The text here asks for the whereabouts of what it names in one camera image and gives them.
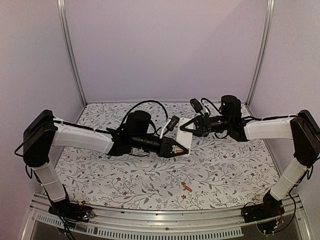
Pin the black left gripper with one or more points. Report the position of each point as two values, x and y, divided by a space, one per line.
167 147

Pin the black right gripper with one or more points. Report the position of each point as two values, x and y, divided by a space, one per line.
205 125

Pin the white remote control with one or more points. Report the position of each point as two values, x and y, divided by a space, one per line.
182 137

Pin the white battery cover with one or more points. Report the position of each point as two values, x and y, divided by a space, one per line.
145 164

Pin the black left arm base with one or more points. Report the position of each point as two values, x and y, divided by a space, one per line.
70 211

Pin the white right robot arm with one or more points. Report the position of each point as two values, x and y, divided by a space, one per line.
299 130

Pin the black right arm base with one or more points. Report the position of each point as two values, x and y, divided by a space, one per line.
269 208

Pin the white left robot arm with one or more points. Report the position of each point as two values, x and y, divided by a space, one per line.
46 132

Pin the floral patterned table mat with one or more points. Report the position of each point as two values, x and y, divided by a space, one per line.
221 172

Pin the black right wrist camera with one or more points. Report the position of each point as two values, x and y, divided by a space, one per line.
196 105

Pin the aluminium front rail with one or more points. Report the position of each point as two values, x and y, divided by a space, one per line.
112 223

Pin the right aluminium frame post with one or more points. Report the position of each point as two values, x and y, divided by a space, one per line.
262 51

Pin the aluminium frame post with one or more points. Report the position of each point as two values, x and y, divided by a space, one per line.
61 6
262 51

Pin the left aluminium frame post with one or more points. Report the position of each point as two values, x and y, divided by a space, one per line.
61 6

